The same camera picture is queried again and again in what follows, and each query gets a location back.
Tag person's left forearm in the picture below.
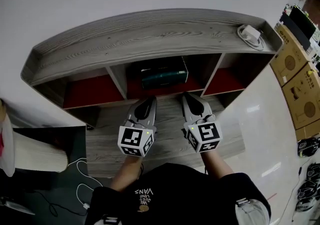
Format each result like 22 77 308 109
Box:
109 154 145 193

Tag dark green pack of tissues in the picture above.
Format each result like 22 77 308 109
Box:
140 56 189 90

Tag white and pink object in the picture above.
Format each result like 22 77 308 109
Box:
0 98 16 178

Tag thin black cable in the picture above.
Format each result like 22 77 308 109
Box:
24 188 86 218

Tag white power adapter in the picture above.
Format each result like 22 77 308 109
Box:
241 24 261 45

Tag brown cardboard box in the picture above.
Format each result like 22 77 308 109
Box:
281 62 320 132
269 22 311 88

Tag white ribbed cylinder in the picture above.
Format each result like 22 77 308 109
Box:
11 130 69 173

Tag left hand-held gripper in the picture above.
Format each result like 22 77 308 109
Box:
117 95 158 158

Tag person's grey trousers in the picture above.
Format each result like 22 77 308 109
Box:
234 198 270 225

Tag person's right forearm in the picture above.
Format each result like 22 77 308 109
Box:
199 149 235 179

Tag white charging cable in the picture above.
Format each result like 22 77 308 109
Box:
66 157 104 210

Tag black flat panel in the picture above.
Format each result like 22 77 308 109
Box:
281 4 318 50

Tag black helmet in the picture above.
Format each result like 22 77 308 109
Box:
295 180 319 212
305 162 320 183
297 137 320 158

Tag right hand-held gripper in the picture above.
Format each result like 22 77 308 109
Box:
181 91 224 154

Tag white adapter cable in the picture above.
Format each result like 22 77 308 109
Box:
236 24 266 51

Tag grey wooden shelf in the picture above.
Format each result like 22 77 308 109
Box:
20 8 284 130

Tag person's black printed shirt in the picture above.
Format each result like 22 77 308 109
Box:
84 162 272 225

